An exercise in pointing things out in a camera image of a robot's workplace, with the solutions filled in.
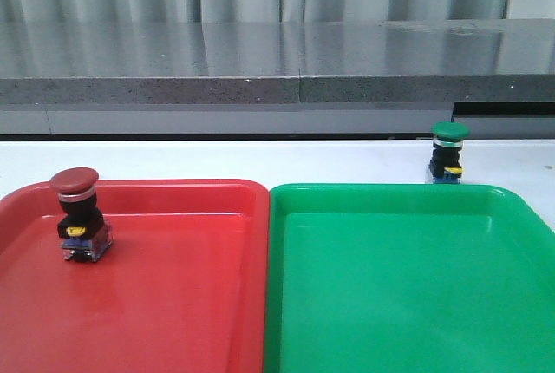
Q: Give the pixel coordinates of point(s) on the green mushroom push button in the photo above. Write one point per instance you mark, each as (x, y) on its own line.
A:
(444, 166)

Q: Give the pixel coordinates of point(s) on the red mushroom push button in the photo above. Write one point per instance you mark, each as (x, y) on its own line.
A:
(84, 232)

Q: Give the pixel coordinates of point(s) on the grey stone counter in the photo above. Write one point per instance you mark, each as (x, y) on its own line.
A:
(155, 80)

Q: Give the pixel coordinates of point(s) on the green plastic tray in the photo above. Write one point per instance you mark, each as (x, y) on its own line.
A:
(408, 278)

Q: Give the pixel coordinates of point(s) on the red plastic tray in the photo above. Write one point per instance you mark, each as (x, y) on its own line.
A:
(181, 289)

